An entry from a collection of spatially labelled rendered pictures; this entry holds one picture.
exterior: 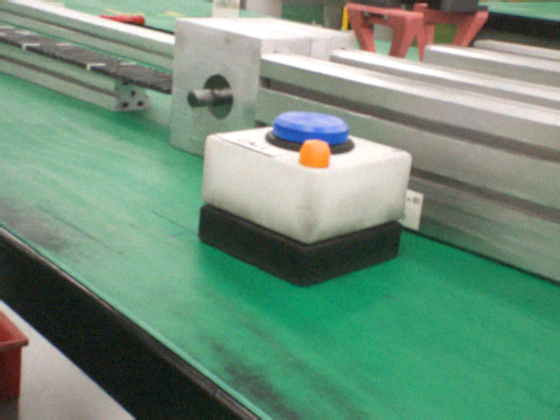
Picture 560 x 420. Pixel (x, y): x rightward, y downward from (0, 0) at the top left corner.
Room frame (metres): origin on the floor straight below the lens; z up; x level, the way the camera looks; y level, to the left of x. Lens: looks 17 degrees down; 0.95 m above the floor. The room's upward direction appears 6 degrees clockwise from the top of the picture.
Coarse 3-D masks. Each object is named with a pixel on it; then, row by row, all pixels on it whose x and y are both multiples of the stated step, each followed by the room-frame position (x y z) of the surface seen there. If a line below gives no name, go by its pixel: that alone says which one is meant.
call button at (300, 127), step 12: (276, 120) 0.45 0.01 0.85; (288, 120) 0.44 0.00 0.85; (300, 120) 0.44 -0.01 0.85; (312, 120) 0.45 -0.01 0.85; (324, 120) 0.45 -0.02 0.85; (336, 120) 0.45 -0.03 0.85; (276, 132) 0.44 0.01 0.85; (288, 132) 0.44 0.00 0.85; (300, 132) 0.43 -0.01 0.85; (312, 132) 0.43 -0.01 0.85; (324, 132) 0.43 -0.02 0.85; (336, 132) 0.44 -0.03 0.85; (348, 132) 0.45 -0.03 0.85
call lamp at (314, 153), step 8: (304, 144) 0.41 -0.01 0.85; (312, 144) 0.41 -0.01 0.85; (320, 144) 0.41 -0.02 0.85; (304, 152) 0.41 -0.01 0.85; (312, 152) 0.40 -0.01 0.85; (320, 152) 0.40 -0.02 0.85; (328, 152) 0.41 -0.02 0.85; (304, 160) 0.40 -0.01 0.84; (312, 160) 0.40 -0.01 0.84; (320, 160) 0.40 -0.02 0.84; (328, 160) 0.41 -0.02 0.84
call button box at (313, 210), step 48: (240, 144) 0.43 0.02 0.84; (288, 144) 0.43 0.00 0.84; (336, 144) 0.44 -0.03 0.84; (240, 192) 0.43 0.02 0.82; (288, 192) 0.41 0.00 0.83; (336, 192) 0.41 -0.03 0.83; (384, 192) 0.44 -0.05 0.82; (240, 240) 0.43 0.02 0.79; (288, 240) 0.41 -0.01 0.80; (336, 240) 0.41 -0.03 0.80; (384, 240) 0.44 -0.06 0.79
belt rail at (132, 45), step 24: (0, 0) 1.23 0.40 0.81; (24, 0) 1.23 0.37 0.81; (24, 24) 1.19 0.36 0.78; (48, 24) 1.16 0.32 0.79; (72, 24) 1.12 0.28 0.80; (96, 24) 1.09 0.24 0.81; (120, 24) 1.10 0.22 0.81; (96, 48) 1.09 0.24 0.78; (120, 48) 1.06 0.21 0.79; (144, 48) 1.04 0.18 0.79; (168, 48) 1.00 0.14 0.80
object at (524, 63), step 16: (432, 48) 0.73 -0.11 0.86; (448, 48) 0.72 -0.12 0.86; (464, 48) 0.73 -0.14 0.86; (480, 48) 0.78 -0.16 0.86; (496, 48) 0.77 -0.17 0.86; (512, 48) 0.76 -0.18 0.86; (528, 48) 0.76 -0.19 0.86; (432, 64) 0.73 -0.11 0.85; (448, 64) 0.72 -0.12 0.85; (464, 64) 0.71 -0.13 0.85; (480, 64) 0.70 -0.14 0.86; (496, 64) 0.69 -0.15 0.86; (512, 64) 0.68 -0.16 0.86; (528, 64) 0.67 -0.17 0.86; (544, 64) 0.67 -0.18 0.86; (528, 80) 0.67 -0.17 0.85; (544, 80) 0.66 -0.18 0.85
